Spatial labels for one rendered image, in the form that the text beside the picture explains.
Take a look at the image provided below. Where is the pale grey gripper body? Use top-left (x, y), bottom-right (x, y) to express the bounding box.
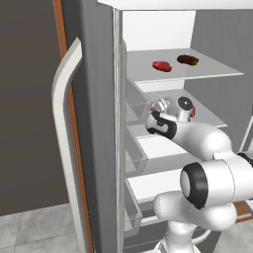
top-left (153, 98), bottom-right (173, 115)

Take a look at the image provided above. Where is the clear door bin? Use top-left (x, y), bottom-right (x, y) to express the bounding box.
top-left (124, 179), bottom-right (144, 239)
top-left (125, 126), bottom-right (150, 176)
top-left (125, 76), bottom-right (150, 127)

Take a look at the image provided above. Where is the white fridge shelf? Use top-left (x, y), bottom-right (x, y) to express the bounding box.
top-left (126, 168), bottom-right (184, 205)
top-left (128, 124), bottom-right (190, 161)

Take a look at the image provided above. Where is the glass fridge shelf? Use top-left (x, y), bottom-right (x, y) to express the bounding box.
top-left (126, 47), bottom-right (245, 84)
top-left (144, 88), bottom-right (228, 129)

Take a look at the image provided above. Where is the grey fridge door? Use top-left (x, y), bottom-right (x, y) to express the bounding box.
top-left (60, 0), bottom-right (128, 253)

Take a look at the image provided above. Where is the grey fridge body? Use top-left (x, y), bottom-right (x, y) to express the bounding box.
top-left (97, 0), bottom-right (253, 253)

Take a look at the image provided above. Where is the red meat piece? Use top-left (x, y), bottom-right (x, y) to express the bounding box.
top-left (152, 60), bottom-right (173, 73)

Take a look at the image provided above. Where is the dark brown food piece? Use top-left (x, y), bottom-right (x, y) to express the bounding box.
top-left (176, 54), bottom-right (201, 67)

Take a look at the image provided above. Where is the white bar handle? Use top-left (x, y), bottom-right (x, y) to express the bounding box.
top-left (238, 116), bottom-right (253, 153)

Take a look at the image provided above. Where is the white fridge door handle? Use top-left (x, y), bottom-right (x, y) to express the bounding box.
top-left (50, 37), bottom-right (88, 253)

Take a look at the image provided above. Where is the white curved drawer handle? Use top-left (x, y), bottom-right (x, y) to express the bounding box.
top-left (191, 228), bottom-right (212, 246)

